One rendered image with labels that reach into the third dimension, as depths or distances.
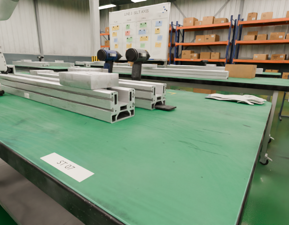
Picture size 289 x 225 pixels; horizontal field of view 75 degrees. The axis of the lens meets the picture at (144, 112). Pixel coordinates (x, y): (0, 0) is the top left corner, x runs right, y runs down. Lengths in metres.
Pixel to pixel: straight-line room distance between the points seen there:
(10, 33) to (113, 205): 12.86
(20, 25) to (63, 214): 12.55
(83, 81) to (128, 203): 0.40
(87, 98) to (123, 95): 0.10
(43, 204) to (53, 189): 0.88
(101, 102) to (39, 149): 0.20
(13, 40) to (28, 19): 1.50
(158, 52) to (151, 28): 0.47
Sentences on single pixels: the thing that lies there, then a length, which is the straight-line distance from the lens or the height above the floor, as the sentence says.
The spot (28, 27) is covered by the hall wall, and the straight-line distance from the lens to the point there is 13.42.
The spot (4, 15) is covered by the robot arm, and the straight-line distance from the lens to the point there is 1.28.
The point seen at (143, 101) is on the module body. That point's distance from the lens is 0.67.
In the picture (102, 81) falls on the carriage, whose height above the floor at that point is 0.88.
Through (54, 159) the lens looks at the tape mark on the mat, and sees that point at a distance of 0.37.
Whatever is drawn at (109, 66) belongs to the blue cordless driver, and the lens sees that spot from 1.07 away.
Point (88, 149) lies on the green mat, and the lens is 0.38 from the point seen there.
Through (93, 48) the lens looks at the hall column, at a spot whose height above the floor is 1.42.
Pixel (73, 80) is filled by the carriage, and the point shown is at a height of 0.88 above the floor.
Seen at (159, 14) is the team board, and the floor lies 1.78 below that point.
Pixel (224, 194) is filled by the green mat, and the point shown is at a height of 0.78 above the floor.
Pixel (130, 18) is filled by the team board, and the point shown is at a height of 1.76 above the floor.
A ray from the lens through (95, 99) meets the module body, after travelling 0.55.
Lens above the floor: 0.95
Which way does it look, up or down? 15 degrees down
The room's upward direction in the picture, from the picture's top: 1 degrees clockwise
